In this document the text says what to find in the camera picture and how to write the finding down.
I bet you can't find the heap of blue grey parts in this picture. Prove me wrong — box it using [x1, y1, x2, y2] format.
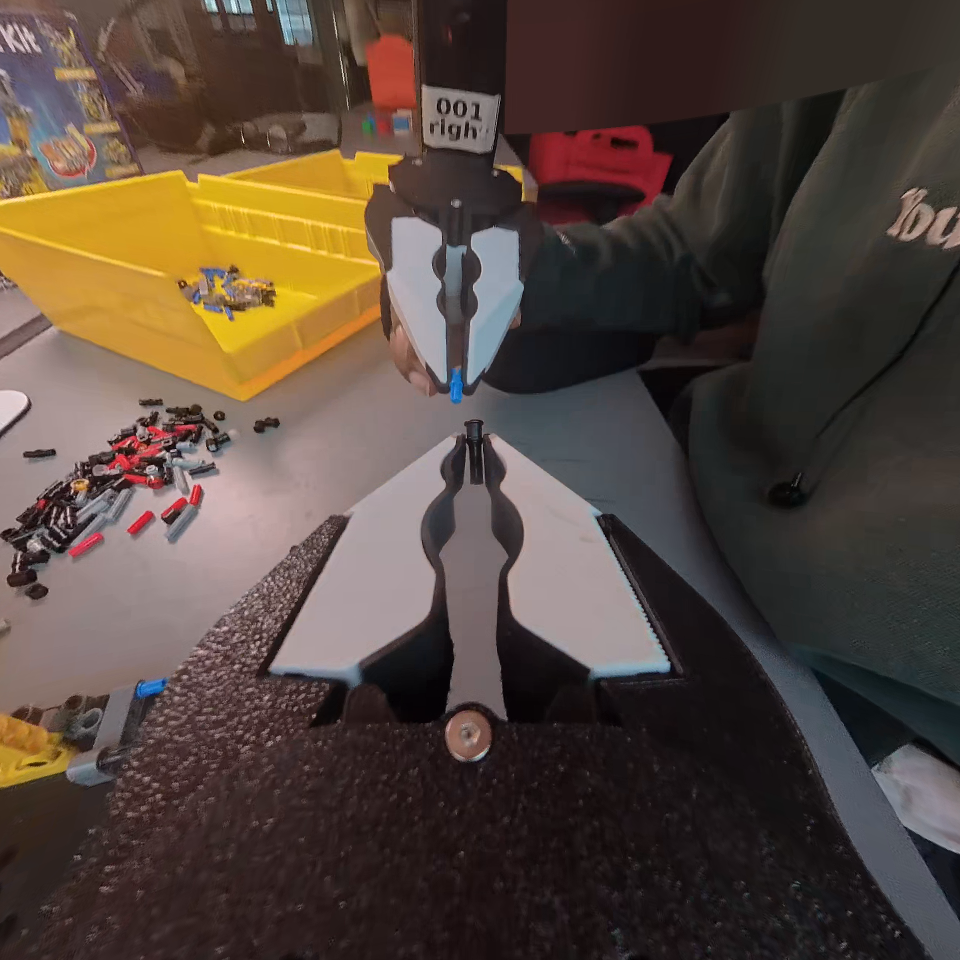
[177, 263, 279, 321]

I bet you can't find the white cloth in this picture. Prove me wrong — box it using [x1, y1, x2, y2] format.
[871, 741, 960, 835]

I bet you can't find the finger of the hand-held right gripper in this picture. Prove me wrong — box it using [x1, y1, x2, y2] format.
[462, 226, 525, 395]
[388, 215, 453, 385]

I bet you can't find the pile of small lego pieces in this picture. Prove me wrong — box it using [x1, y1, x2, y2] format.
[0, 396, 283, 603]

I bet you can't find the black and yellow lego model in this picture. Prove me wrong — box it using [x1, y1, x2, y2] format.
[0, 676, 171, 790]

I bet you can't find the person's right forearm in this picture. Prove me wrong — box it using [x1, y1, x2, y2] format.
[482, 111, 770, 396]

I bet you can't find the black earphone with cable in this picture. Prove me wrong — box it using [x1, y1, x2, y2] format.
[766, 281, 960, 509]

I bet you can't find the yellow plastic bin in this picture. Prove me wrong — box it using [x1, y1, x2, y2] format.
[223, 148, 526, 207]
[0, 169, 385, 403]

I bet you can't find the person's green sweatshirt torso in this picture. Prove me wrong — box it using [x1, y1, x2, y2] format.
[666, 66, 960, 760]

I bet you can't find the red plastic case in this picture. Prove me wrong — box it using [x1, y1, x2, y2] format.
[527, 124, 675, 220]

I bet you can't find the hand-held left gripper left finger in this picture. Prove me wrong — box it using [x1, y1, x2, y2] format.
[268, 433, 466, 685]

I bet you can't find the orange container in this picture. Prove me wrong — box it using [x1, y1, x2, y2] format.
[364, 33, 418, 114]

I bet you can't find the robot kit box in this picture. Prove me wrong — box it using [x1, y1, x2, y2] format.
[0, 6, 145, 201]

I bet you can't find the person's right hand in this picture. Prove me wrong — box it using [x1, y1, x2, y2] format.
[379, 287, 441, 398]

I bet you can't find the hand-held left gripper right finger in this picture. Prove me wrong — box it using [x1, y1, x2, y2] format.
[482, 433, 671, 682]

